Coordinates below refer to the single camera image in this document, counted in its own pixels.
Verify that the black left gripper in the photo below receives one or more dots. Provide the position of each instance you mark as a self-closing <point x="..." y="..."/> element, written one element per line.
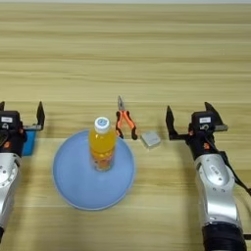
<point x="13" y="140"/>

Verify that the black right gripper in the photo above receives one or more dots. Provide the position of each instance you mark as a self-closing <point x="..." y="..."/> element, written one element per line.
<point x="202" y="143"/>

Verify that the blue rectangular block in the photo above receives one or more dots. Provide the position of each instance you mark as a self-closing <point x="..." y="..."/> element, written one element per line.
<point x="29" y="143"/>

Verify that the orange black pliers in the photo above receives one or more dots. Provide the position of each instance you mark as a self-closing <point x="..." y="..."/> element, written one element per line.
<point x="125" y="117"/>

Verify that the orange juice bottle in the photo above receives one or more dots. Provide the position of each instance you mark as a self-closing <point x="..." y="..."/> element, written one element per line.
<point x="102" y="147"/>

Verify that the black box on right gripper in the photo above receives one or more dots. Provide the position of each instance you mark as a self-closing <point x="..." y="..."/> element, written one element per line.
<point x="203" y="120"/>

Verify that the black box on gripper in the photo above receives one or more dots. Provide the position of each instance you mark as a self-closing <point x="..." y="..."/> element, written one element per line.
<point x="9" y="120"/>
<point x="203" y="120"/>

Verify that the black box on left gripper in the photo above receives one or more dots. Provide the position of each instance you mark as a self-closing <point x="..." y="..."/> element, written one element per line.
<point x="9" y="120"/>

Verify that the small grey metal block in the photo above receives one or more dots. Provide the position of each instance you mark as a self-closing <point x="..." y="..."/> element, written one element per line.
<point x="151" y="140"/>

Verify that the blue round plate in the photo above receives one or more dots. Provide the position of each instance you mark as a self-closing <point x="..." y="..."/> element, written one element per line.
<point x="75" y="183"/>

